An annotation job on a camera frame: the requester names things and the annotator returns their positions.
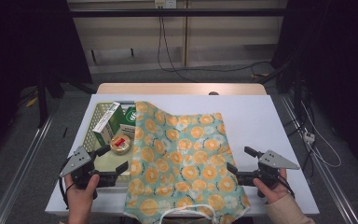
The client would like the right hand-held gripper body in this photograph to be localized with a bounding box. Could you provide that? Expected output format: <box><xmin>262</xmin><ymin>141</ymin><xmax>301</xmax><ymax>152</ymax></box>
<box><xmin>237</xmin><ymin>149</ymin><xmax>301</xmax><ymax>199</ymax></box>

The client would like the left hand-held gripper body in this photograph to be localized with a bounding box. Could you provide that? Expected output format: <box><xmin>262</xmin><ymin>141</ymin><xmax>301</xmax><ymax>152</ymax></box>
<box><xmin>59</xmin><ymin>146</ymin><xmax>119</xmax><ymax>200</ymax></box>

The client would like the pale green perforated basket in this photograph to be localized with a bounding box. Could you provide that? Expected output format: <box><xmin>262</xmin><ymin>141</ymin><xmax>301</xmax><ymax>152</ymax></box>
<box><xmin>82</xmin><ymin>101</ymin><xmax>138</xmax><ymax>188</ymax></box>

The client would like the round gold candy tin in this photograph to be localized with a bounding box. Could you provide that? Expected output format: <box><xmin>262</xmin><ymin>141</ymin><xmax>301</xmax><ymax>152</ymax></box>
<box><xmin>109</xmin><ymin>133</ymin><xmax>132</xmax><ymax>156</ymax></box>

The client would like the large green white medicine box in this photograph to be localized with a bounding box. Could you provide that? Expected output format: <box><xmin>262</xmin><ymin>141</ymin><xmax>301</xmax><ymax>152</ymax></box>
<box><xmin>92</xmin><ymin>101</ymin><xmax>126</xmax><ymax>147</ymax></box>

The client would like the small green white medicine box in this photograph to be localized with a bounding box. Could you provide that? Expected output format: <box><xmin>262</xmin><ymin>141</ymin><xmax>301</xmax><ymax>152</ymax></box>
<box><xmin>119</xmin><ymin>105</ymin><xmax>138</xmax><ymax>140</ymax></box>

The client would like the orange patterned cloth bag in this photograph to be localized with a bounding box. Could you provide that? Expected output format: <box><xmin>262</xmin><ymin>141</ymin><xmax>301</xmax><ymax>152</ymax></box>
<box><xmin>123</xmin><ymin>101</ymin><xmax>251</xmax><ymax>224</ymax></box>

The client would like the person's right hand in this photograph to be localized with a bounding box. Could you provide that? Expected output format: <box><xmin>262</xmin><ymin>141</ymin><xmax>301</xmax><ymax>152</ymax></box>
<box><xmin>252</xmin><ymin>169</ymin><xmax>290</xmax><ymax>204</ymax></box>

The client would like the person's left hand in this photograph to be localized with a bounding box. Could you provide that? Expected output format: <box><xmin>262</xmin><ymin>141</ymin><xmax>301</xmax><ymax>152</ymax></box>
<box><xmin>63</xmin><ymin>173</ymin><xmax>101</xmax><ymax>216</ymax></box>

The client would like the white power strip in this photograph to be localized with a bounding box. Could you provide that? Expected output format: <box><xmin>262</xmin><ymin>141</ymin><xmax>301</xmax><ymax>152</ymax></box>
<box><xmin>303</xmin><ymin>131</ymin><xmax>317</xmax><ymax>145</ymax></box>

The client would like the black metal stand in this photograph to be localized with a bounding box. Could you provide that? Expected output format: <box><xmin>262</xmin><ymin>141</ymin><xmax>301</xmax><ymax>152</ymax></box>
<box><xmin>36</xmin><ymin>73</ymin><xmax>65</xmax><ymax>129</ymax></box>

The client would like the dark curtain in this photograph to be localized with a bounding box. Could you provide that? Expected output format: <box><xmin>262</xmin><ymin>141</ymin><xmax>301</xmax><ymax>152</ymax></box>
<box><xmin>271</xmin><ymin>0</ymin><xmax>358</xmax><ymax>178</ymax></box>
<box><xmin>0</xmin><ymin>0</ymin><xmax>93</xmax><ymax>157</ymax></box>

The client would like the black horizontal bar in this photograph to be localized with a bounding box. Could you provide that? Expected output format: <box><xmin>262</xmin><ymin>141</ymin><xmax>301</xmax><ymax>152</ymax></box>
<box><xmin>69</xmin><ymin>8</ymin><xmax>288</xmax><ymax>18</ymax></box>

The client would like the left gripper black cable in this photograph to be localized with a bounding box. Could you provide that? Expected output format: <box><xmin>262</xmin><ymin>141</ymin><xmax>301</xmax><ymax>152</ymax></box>
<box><xmin>58</xmin><ymin>176</ymin><xmax>76</xmax><ymax>210</ymax></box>

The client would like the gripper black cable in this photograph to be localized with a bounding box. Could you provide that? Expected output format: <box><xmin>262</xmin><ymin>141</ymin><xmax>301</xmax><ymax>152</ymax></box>
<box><xmin>58</xmin><ymin>176</ymin><xmax>76</xmax><ymax>210</ymax></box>
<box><xmin>276</xmin><ymin>174</ymin><xmax>296</xmax><ymax>200</ymax></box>

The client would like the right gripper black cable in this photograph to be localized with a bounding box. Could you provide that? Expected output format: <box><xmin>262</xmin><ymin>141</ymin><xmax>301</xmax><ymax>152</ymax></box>
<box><xmin>276</xmin><ymin>174</ymin><xmax>296</xmax><ymax>200</ymax></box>

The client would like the metal floor rail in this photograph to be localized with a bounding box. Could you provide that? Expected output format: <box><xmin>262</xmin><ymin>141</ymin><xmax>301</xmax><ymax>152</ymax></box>
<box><xmin>0</xmin><ymin>113</ymin><xmax>57</xmax><ymax>224</ymax></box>
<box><xmin>279</xmin><ymin>93</ymin><xmax>358</xmax><ymax>224</ymax></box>

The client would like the white floor cable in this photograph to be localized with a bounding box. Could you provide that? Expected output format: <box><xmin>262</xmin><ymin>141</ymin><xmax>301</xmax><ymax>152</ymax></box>
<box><xmin>300</xmin><ymin>101</ymin><xmax>343</xmax><ymax>169</ymax></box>

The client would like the black hanging cable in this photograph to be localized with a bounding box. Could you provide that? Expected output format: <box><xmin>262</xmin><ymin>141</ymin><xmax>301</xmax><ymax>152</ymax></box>
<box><xmin>160</xmin><ymin>16</ymin><xmax>200</xmax><ymax>83</ymax></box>
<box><xmin>157</xmin><ymin>16</ymin><xmax>274</xmax><ymax>73</ymax></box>

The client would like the wooden post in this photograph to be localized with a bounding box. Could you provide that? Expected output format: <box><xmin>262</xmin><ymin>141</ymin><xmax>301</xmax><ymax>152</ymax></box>
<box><xmin>182</xmin><ymin>0</ymin><xmax>190</xmax><ymax>68</ymax></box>

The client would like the white wall socket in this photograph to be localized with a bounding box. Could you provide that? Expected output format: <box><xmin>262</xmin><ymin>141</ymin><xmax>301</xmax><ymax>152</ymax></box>
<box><xmin>154</xmin><ymin>0</ymin><xmax>177</xmax><ymax>9</ymax></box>

